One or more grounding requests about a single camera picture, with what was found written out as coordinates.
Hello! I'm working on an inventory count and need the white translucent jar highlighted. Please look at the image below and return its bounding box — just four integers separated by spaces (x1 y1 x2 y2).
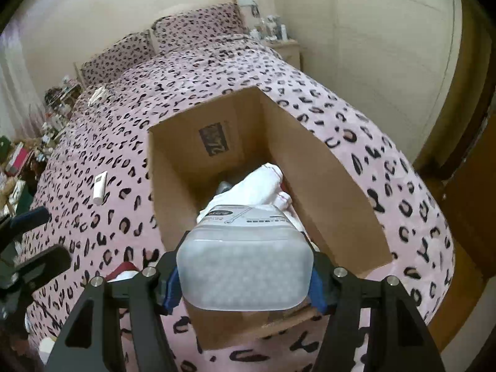
176 203 314 311

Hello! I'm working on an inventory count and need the brown cardboard box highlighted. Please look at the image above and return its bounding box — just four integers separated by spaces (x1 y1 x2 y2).
148 86 393 351

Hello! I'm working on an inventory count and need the cream wardrobe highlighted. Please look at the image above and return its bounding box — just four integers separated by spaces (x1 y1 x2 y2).
279 0 466 156

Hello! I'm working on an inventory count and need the white cosmetic tube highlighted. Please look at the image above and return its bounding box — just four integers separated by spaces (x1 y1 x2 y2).
93 172 107 205

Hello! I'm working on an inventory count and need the brown wooden door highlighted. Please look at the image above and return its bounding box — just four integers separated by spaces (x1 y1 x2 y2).
411 8 496 357

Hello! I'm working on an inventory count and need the leopard print bed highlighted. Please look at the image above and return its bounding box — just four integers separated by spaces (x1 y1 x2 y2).
19 37 454 372

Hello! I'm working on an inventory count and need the leopard print pillow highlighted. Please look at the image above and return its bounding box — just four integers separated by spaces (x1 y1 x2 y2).
153 3 245 53
79 33 156 86

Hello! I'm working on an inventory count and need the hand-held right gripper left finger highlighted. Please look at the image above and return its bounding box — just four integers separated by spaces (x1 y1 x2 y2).
46 252 187 372

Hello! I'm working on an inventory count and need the pink flat box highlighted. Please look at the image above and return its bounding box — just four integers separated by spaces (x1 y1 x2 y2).
6 145 33 175

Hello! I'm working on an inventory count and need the cluttered bedside shelf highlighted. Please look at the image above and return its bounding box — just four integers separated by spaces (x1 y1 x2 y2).
39 75 84 152

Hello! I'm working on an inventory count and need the red handled white fluffy brush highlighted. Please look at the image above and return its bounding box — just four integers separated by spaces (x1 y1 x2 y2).
104 262 142 281

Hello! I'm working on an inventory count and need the white curtain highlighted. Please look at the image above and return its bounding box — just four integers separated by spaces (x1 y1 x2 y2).
0 27 43 136

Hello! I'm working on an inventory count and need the light wooden headboard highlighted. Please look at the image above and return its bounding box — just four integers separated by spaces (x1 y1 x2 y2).
73 0 249 82

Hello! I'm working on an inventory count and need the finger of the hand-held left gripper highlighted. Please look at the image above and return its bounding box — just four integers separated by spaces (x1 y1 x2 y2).
0 245 73 292
10 206 52 235

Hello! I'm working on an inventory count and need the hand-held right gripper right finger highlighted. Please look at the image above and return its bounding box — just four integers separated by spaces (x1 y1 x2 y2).
309 254 443 372

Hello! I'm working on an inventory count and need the cluster of small bottles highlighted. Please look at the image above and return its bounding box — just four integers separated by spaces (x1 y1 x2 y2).
250 15 289 43

